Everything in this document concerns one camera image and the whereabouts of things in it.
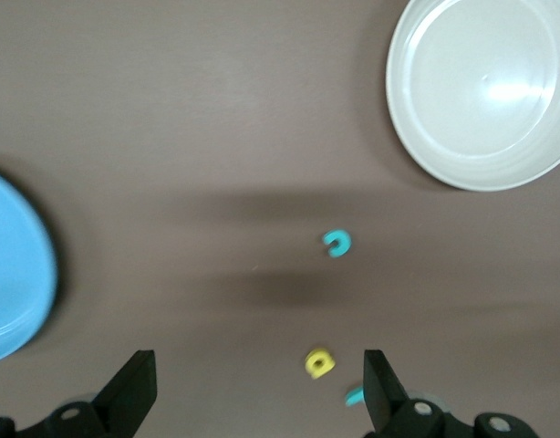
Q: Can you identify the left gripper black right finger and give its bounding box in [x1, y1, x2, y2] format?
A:
[362, 349, 450, 438]

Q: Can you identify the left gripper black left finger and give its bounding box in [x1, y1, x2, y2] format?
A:
[42, 349, 159, 438]

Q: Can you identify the teal letter l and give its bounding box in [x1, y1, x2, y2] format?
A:
[344, 385, 367, 407]

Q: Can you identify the yellow letter d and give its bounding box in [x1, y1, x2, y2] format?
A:
[305, 349, 337, 381]

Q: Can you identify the teal letter c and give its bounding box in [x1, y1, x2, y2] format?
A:
[322, 230, 353, 259]

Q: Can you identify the blue plate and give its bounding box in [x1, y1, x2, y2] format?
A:
[0, 166, 58, 366]

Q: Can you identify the brown table cover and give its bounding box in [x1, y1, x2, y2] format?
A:
[0, 0, 560, 438]

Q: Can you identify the beige plate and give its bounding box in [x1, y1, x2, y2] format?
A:
[385, 0, 560, 192]

